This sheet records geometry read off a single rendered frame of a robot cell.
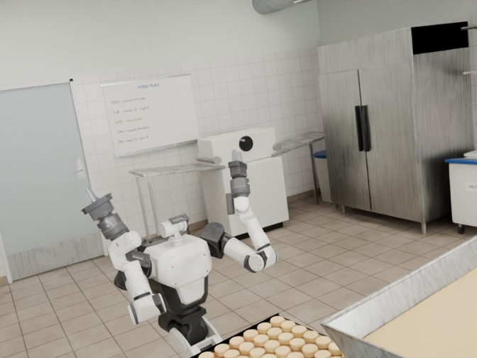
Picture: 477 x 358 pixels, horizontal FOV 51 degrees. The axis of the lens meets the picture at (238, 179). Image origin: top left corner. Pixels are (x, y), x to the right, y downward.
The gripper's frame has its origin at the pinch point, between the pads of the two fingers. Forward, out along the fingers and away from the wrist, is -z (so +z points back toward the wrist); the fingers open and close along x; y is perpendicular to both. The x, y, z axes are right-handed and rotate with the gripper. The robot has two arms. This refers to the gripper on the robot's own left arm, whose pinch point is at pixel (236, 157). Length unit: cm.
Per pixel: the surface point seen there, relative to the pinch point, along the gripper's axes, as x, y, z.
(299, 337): 35, -32, 78
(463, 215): -322, -88, 12
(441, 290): 82, -82, 65
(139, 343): -112, 144, 90
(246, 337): 41, -15, 76
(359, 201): -367, 16, -26
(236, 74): -351, 144, -215
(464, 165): -301, -98, -32
